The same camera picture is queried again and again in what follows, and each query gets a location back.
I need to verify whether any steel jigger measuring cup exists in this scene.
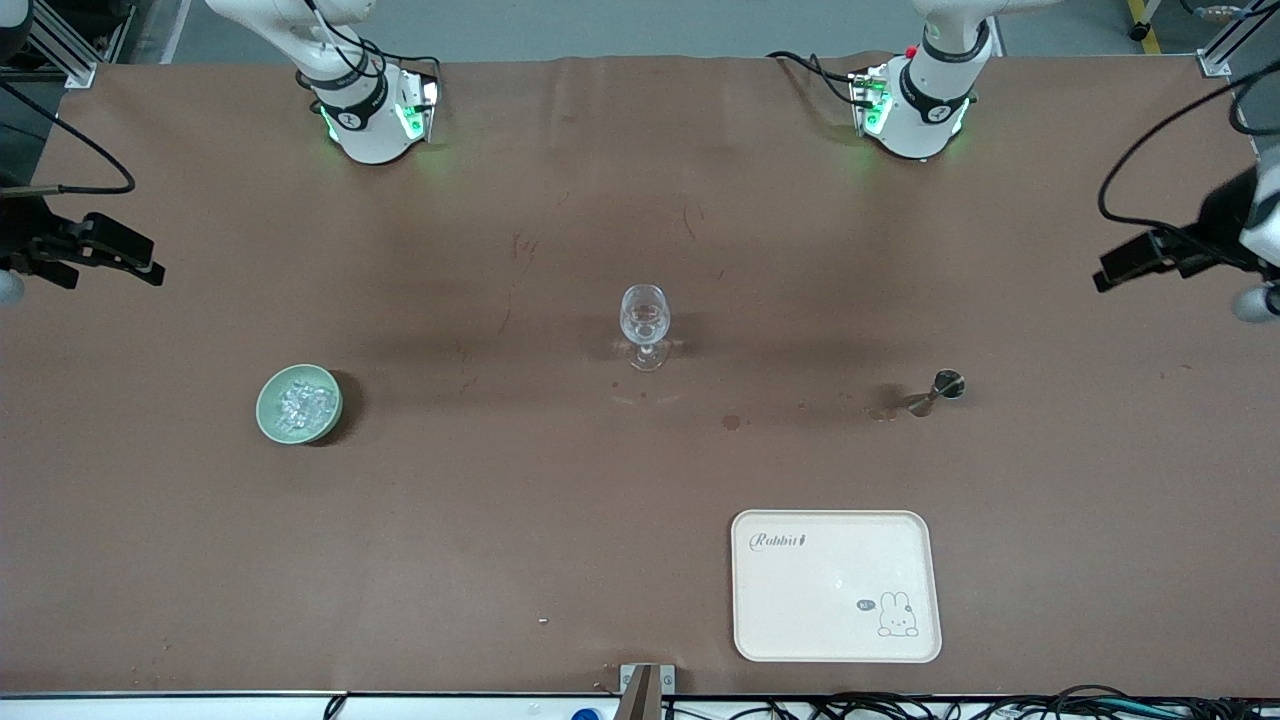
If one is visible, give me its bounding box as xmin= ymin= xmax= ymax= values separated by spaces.
xmin=905 ymin=369 xmax=966 ymax=418

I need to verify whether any clear ice cubes pile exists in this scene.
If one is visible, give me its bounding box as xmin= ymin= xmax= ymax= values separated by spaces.
xmin=275 ymin=380 xmax=336 ymax=436

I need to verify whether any clear wine glass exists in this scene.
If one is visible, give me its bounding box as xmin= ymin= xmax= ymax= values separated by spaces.
xmin=619 ymin=284 xmax=671 ymax=373

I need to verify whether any green ceramic bowl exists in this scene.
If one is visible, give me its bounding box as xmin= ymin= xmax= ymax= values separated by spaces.
xmin=256 ymin=364 xmax=344 ymax=445

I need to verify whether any cream rabbit print tray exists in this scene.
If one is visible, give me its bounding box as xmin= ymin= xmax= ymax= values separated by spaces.
xmin=731 ymin=510 xmax=943 ymax=664

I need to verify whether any brown table cover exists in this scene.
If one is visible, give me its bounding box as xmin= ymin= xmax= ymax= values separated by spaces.
xmin=0 ymin=55 xmax=1280 ymax=698

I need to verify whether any aluminium frame profile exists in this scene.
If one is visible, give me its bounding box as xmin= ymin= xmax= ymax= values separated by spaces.
xmin=25 ymin=0 xmax=136 ymax=89
xmin=1198 ymin=0 xmax=1280 ymax=79

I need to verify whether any black right base cable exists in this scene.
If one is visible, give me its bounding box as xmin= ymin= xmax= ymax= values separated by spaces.
xmin=295 ymin=0 xmax=442 ymax=111

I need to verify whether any black base cable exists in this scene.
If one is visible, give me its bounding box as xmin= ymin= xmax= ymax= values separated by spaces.
xmin=767 ymin=50 xmax=863 ymax=106
xmin=295 ymin=0 xmax=442 ymax=111

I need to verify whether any black left base cable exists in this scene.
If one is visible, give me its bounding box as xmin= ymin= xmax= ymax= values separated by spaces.
xmin=767 ymin=50 xmax=863 ymax=106

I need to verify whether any black cable bundle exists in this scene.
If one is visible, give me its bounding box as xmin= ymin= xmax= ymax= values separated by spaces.
xmin=665 ymin=685 xmax=1280 ymax=720

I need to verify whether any brown camera post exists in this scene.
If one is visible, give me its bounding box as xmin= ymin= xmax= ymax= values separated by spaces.
xmin=615 ymin=667 xmax=663 ymax=720

